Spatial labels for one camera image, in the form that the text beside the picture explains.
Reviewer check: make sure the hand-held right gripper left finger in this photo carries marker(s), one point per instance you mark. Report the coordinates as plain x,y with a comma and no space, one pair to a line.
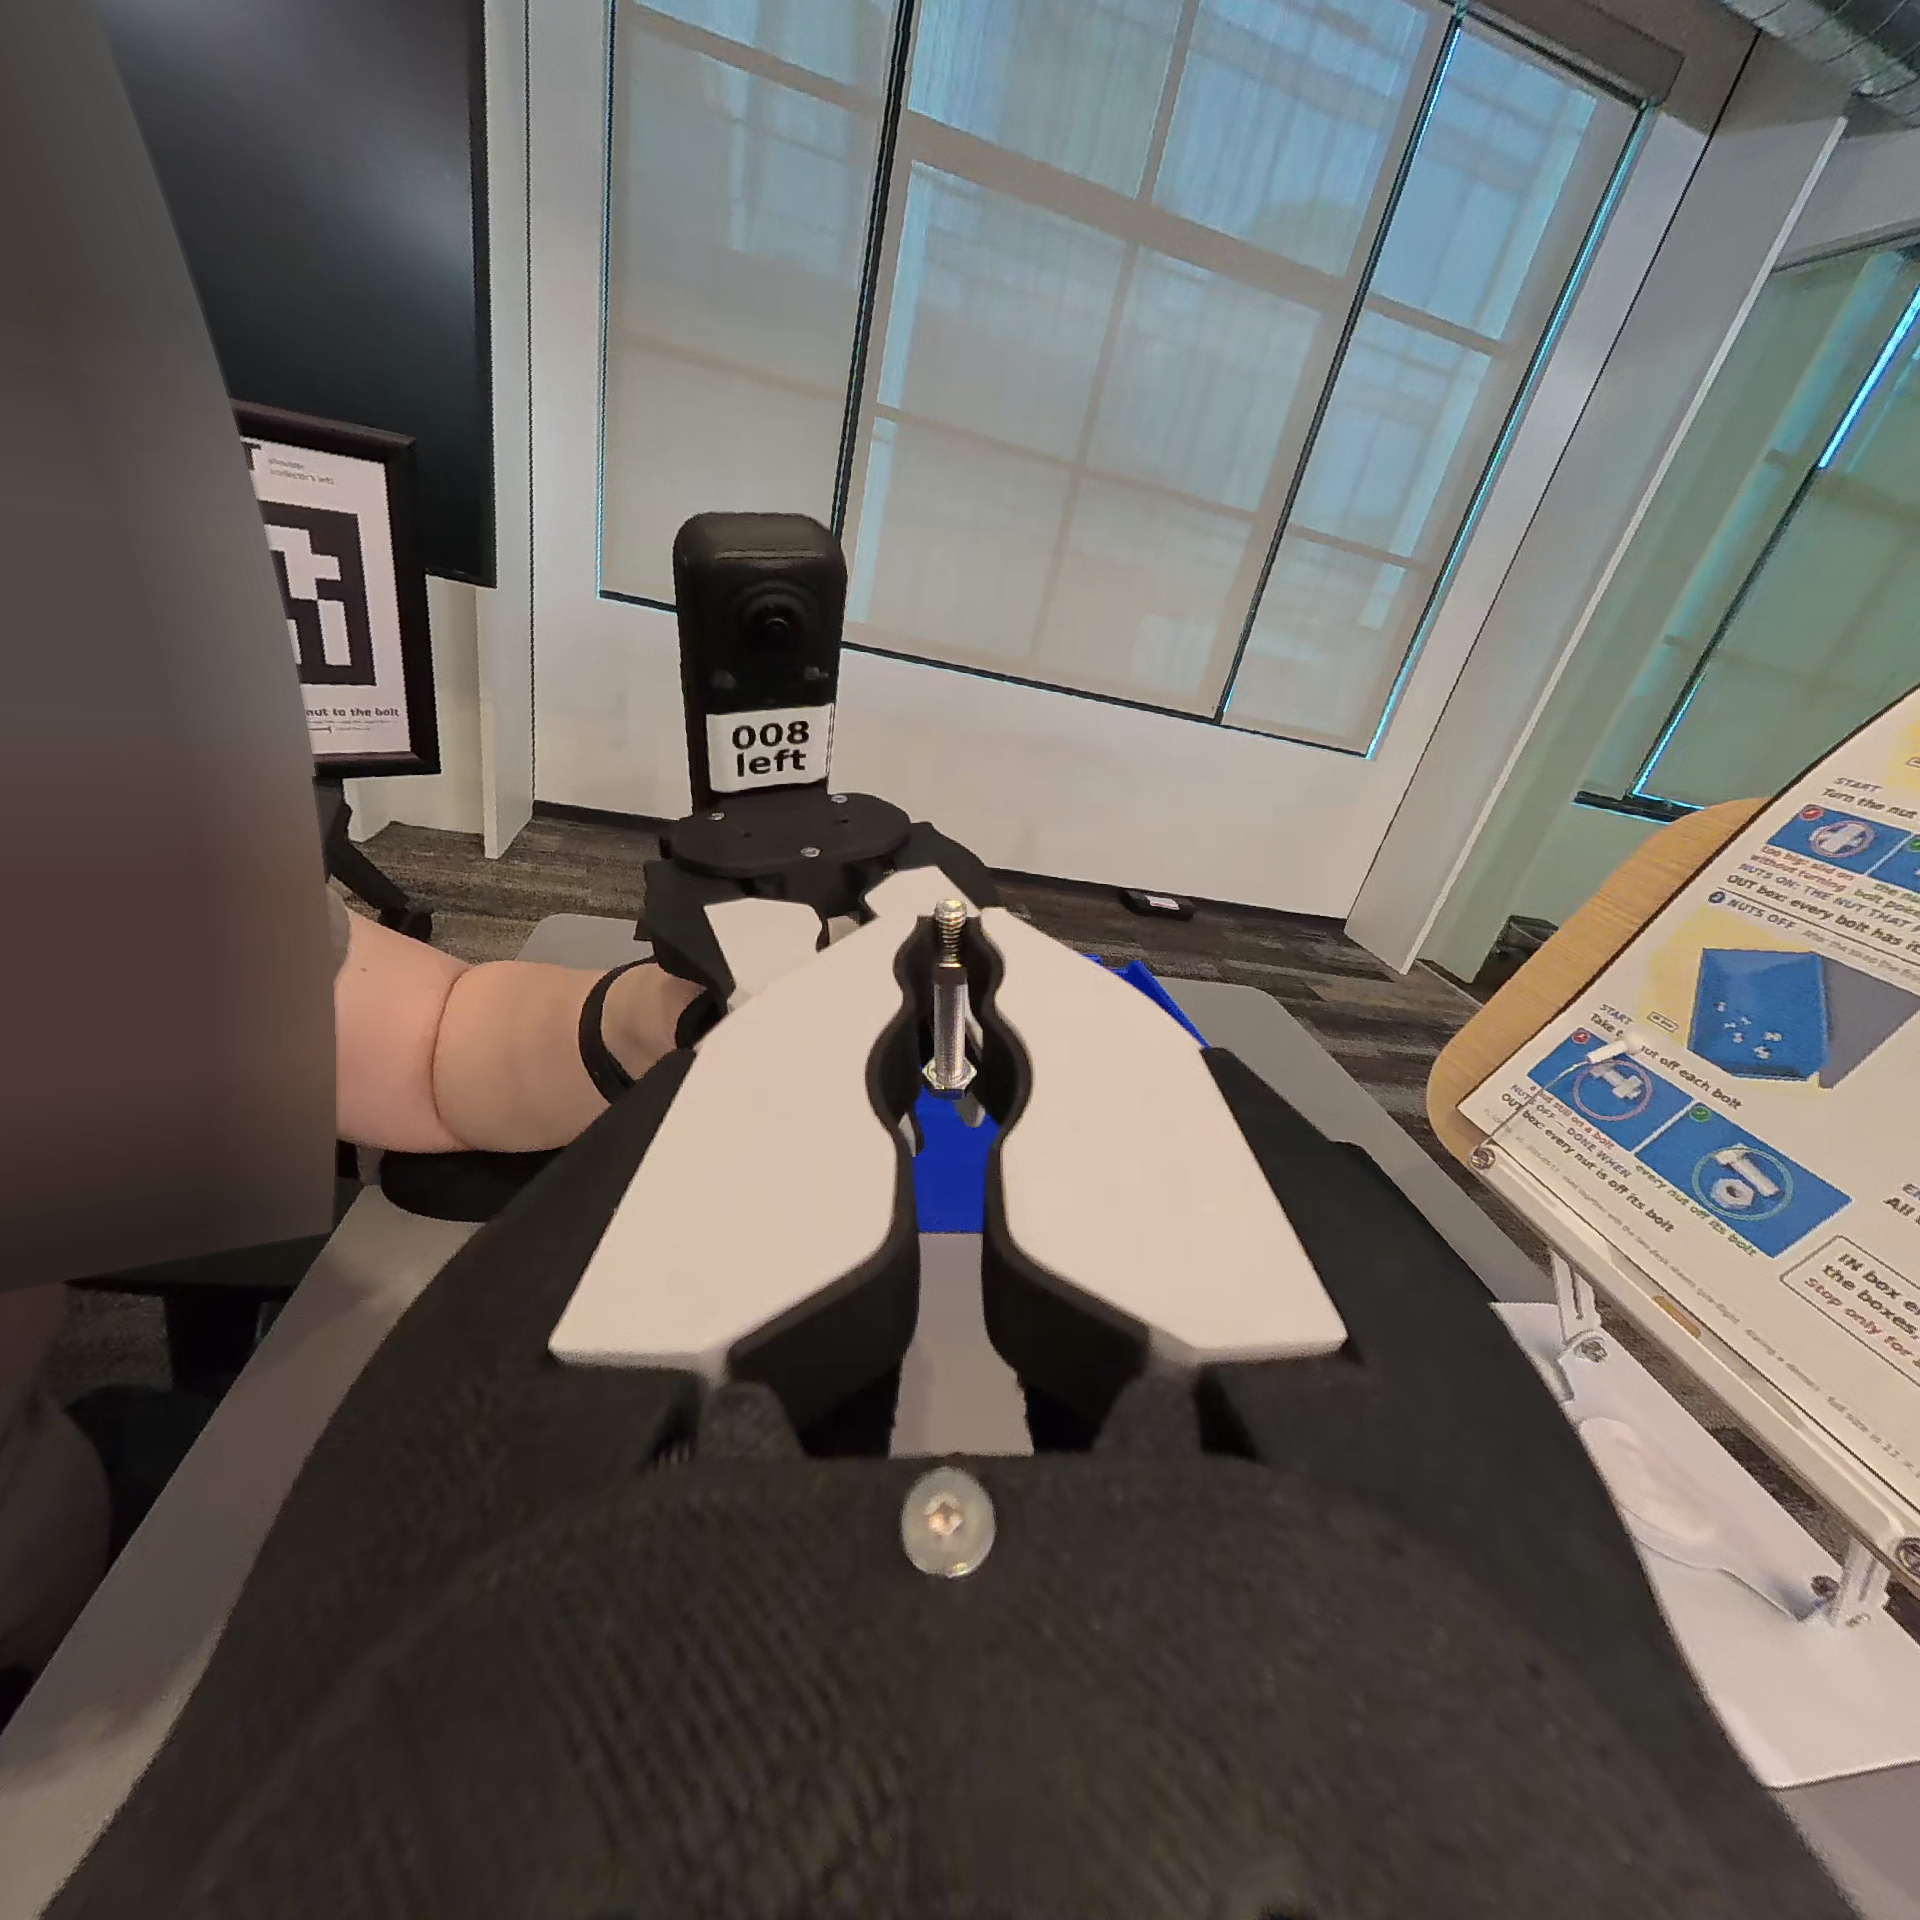
750,1172

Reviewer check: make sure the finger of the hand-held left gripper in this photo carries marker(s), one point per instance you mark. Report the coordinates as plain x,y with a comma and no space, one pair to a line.
765,945
897,898

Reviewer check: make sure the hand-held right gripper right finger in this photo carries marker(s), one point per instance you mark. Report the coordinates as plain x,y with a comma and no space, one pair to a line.
1154,1186

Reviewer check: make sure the thin silver bolt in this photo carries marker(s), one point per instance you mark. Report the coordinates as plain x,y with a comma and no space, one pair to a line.
949,1004

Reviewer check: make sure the blue plastic bin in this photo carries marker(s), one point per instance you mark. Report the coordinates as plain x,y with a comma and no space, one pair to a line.
953,1172

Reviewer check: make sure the person's left forearm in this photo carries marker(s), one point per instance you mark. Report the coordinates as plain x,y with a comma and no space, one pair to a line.
480,1051

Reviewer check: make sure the person's left hand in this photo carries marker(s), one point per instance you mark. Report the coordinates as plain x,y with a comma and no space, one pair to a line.
642,1038

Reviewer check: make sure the small black floor device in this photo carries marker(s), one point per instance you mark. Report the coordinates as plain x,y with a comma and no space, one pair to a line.
1157,905

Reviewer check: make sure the black stand base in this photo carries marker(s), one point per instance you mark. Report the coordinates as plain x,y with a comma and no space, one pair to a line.
376,879

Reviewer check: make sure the large grid window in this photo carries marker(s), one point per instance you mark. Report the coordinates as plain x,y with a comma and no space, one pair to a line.
1049,375

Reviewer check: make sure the black framed marker sign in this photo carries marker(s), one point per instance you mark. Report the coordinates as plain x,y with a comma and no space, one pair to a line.
340,601

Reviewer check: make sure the laminated instruction board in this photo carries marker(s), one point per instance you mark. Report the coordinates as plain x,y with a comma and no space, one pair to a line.
1694,1081

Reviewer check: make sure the white board stand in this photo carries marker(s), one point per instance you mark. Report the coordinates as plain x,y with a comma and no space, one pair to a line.
1694,1635

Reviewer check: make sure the person's grey clothing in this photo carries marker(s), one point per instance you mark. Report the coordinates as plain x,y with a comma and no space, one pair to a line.
44,1477

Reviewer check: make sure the green tinted window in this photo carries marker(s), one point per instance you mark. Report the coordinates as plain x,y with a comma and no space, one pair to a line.
1785,601

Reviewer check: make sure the black wall panel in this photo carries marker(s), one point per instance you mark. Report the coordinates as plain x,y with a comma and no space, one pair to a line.
330,270

